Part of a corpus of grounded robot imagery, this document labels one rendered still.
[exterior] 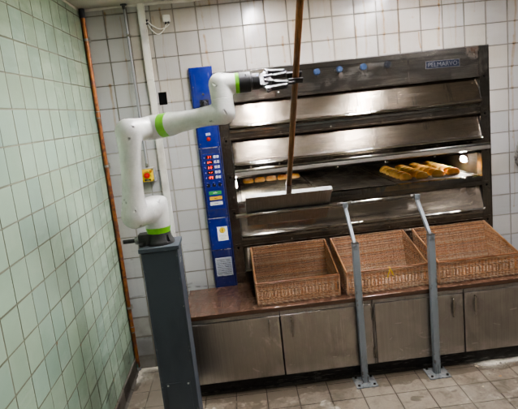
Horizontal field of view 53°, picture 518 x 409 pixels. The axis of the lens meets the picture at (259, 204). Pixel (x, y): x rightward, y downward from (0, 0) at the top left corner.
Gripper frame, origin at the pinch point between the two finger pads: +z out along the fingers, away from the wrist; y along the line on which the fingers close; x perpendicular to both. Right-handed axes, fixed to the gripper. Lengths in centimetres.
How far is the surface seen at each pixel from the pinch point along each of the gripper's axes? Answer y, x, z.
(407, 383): 110, -170, 64
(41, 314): 84, -43, -124
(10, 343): 104, -18, -124
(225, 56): -100, -76, -29
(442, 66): -83, -89, 123
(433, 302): 69, -141, 86
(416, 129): -52, -117, 102
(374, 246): 14, -165, 65
